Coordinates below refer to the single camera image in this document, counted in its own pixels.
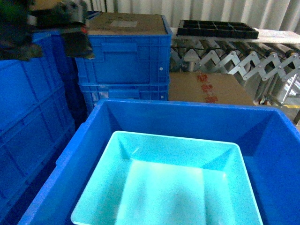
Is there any brown cardboard box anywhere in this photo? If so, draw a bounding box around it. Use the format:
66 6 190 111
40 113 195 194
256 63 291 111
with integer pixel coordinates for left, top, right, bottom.
169 72 255 106

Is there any dark teal gripper body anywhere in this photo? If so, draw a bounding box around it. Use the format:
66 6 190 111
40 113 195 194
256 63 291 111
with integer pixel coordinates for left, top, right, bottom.
0 0 94 61

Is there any light teal plastic bin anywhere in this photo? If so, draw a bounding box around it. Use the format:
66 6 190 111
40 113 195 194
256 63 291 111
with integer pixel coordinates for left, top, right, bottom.
71 131 263 225

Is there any black compartment tray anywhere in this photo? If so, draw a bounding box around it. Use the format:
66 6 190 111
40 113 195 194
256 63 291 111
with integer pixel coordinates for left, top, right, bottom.
176 20 259 39

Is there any stacked blue crate lower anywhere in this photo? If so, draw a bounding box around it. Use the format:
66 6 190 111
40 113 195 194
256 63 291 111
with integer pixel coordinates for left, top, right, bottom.
79 80 170 114

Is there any large blue plastic crate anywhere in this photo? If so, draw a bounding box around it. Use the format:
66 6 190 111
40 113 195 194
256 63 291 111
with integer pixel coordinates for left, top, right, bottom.
19 98 300 225

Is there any tall blue crate left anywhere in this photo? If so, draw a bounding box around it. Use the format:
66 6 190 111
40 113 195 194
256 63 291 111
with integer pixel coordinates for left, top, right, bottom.
0 34 75 225

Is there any cardboard sheet on crate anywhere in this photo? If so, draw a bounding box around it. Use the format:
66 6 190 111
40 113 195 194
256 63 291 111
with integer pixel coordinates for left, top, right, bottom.
87 13 167 35

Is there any stacked blue crate upper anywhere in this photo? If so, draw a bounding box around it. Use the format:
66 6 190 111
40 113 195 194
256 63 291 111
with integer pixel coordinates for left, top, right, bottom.
75 15 172 84

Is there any stacked blue crate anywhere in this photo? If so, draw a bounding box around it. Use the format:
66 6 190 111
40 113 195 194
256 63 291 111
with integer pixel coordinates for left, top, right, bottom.
79 80 170 114
75 15 172 84

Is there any expandable roller conveyor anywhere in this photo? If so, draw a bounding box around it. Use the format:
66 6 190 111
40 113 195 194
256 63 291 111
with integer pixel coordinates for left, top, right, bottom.
170 28 300 109

